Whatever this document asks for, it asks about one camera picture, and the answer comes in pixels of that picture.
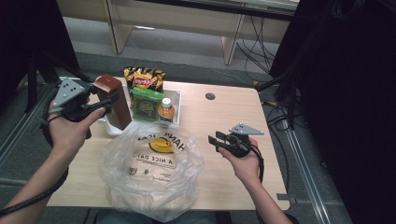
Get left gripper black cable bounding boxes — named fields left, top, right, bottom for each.
left=0, top=89, right=70, bottom=217

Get person's left hand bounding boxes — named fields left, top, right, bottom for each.
left=48, top=106, right=107, bottom=161

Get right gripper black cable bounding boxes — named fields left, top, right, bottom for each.
left=247, top=144, right=266, bottom=184

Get white plastic bin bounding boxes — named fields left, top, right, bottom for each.
left=94, top=76, right=182, bottom=137

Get orange drink bottle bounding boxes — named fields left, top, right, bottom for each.
left=157, top=97, right=177, bottom=124

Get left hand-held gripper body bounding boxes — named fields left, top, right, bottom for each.
left=50, top=77, right=95, bottom=140

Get clear plastic bag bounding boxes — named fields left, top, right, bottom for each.
left=96, top=121, right=205, bottom=224

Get aluminium floor rail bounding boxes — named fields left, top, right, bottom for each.
left=0, top=83, right=54, bottom=166
left=284, top=121, right=332, bottom=224

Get black hanging cable bundle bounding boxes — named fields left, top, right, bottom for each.
left=235, top=15, right=278, bottom=76

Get yellow black chips bag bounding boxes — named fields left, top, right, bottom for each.
left=122, top=65, right=167, bottom=94

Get brown carton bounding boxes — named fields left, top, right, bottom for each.
left=92, top=73, right=134, bottom=132

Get black curtain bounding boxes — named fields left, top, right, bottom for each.
left=268, top=0, right=396, bottom=224
left=0, top=0, right=80, bottom=105

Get black tripod stand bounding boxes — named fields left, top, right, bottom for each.
left=23, top=50, right=94, bottom=114

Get person's right hand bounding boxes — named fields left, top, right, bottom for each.
left=217, top=137, right=264, bottom=185

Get black metal stand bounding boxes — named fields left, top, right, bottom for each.
left=255, top=70, right=301, bottom=131

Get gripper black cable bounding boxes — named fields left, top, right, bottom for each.
left=0, top=89, right=70, bottom=217
left=247, top=144, right=266, bottom=184

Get green snack packet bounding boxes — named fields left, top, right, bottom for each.
left=130, top=86, right=165, bottom=122

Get black floor cables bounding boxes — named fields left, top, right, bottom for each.
left=263, top=102, right=294, bottom=175

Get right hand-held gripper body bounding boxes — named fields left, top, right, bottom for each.
left=224, top=122, right=265, bottom=160

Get light wooden desk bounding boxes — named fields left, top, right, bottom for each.
left=55, top=0, right=301, bottom=66

